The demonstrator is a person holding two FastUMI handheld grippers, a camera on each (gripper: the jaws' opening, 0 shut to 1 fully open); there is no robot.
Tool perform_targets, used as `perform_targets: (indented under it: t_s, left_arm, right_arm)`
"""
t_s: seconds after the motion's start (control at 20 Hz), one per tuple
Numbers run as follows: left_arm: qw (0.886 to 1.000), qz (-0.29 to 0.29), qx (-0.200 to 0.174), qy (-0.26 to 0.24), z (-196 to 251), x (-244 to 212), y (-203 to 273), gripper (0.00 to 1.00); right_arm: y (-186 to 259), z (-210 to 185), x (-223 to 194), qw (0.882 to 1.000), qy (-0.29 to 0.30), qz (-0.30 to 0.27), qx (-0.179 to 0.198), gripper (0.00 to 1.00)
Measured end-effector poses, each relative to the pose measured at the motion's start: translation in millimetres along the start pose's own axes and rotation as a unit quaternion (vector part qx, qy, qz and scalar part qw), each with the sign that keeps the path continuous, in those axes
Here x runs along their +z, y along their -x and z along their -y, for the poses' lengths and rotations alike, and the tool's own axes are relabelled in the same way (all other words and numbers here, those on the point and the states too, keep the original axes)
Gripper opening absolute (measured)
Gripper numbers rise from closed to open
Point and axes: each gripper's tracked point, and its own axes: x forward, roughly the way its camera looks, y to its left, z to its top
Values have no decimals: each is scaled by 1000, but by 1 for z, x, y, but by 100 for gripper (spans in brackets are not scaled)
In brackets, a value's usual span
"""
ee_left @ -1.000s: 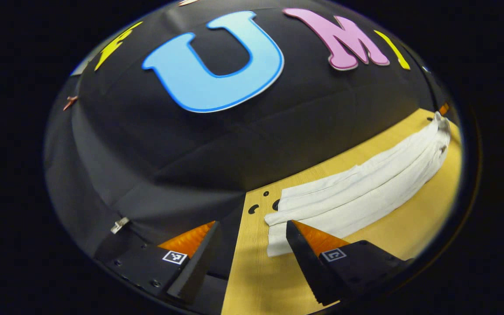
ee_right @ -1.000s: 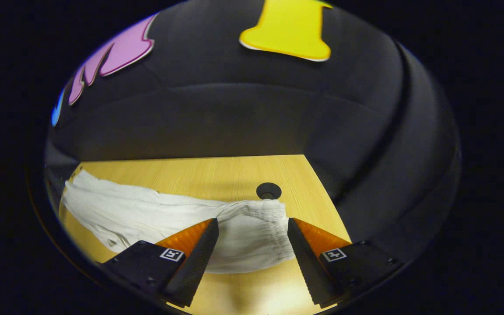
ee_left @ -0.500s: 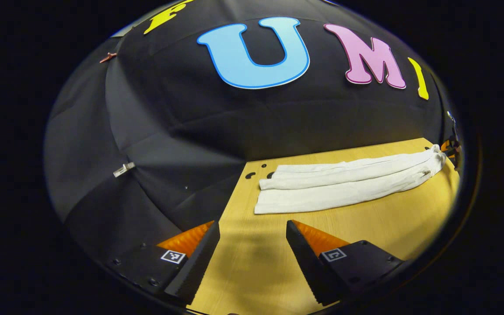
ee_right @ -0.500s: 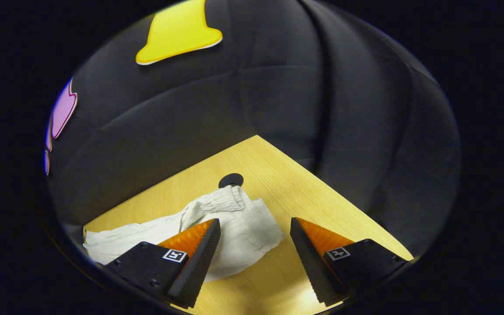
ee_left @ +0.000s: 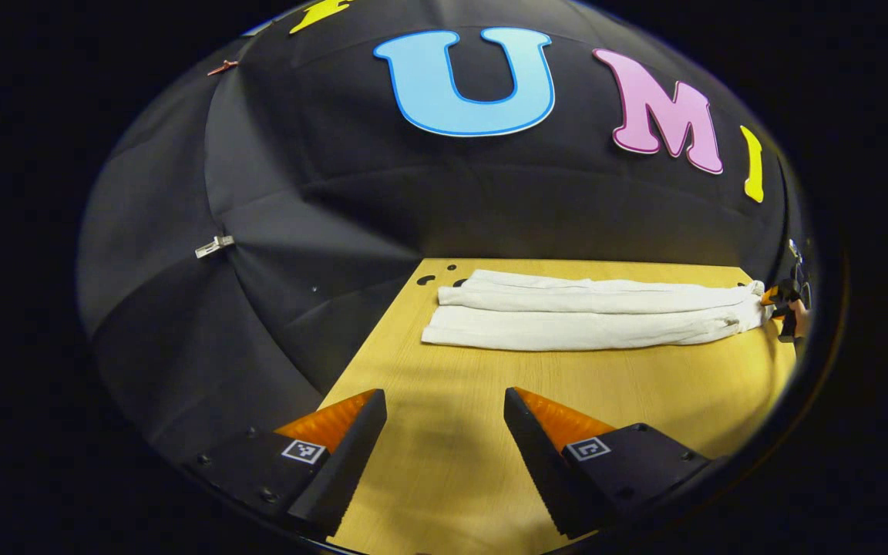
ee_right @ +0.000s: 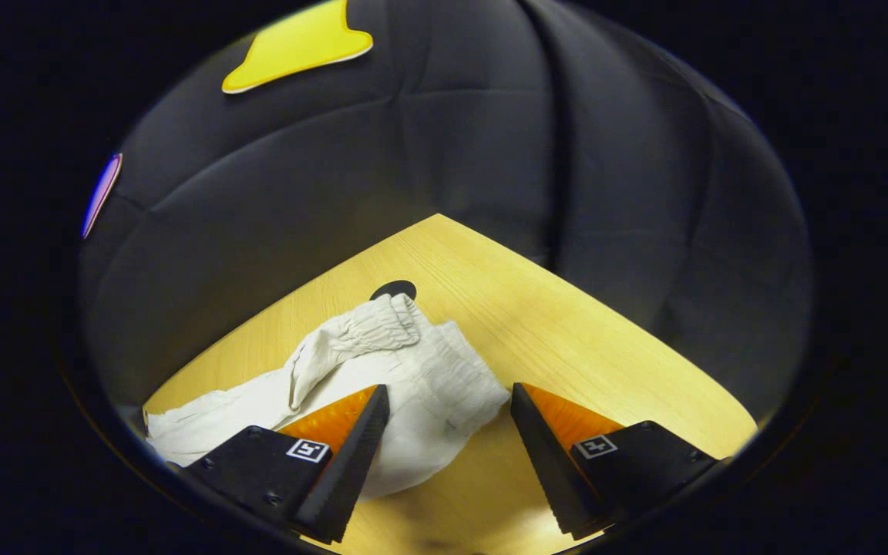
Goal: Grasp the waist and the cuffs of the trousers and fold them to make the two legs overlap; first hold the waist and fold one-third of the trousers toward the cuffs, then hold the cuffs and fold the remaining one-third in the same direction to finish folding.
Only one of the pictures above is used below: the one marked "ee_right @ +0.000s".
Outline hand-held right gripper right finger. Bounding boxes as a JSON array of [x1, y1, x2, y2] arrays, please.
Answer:
[[510, 382, 718, 540]]

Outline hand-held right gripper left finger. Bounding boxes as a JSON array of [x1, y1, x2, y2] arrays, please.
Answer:
[[186, 384, 391, 544]]

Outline white jeans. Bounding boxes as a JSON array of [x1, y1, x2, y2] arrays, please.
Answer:
[[143, 293, 512, 500]]

